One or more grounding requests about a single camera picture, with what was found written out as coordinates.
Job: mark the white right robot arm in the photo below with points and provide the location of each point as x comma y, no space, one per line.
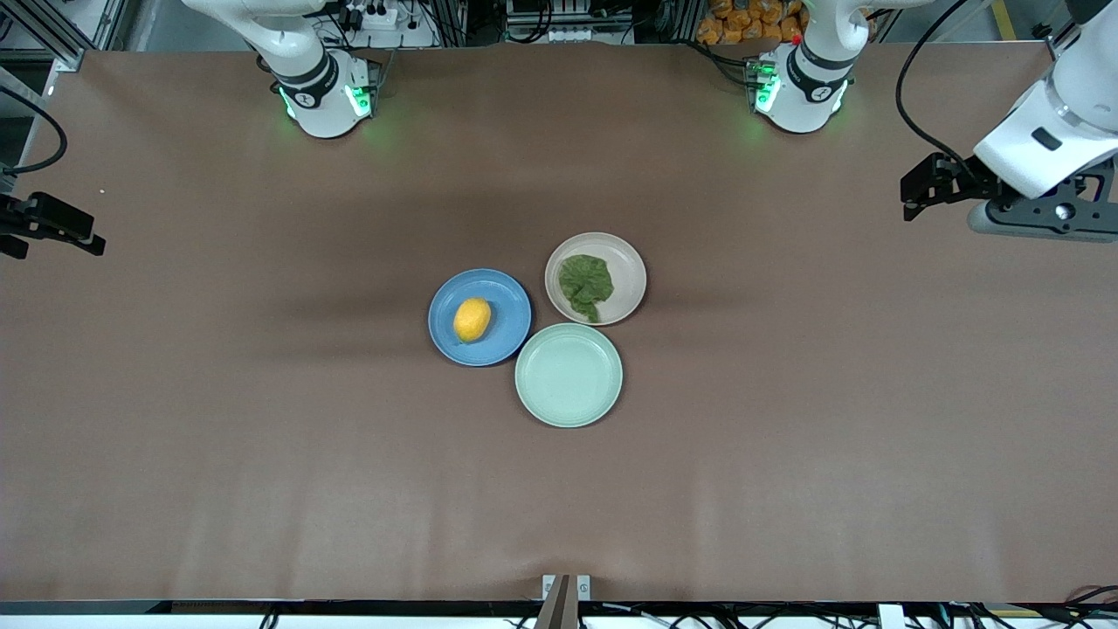
306,61

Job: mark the beige plate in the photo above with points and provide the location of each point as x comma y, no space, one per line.
627,271

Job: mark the light green plate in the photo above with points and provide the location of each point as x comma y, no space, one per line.
568,376

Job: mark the white power strip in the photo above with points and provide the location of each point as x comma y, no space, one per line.
576,35
380,17

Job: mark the metal table edge bracket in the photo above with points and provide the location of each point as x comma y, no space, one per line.
559,603

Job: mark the bag of orange items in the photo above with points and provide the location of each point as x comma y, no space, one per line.
742,22

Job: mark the aluminium frame profile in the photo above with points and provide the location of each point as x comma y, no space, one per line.
65,57

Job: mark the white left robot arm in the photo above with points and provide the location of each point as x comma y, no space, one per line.
812,79

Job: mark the yellow lemon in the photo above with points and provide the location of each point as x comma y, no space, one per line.
472,320

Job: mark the green lettuce leaf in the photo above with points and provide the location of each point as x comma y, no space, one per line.
585,281

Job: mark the blue plate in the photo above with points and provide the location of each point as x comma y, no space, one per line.
511,314

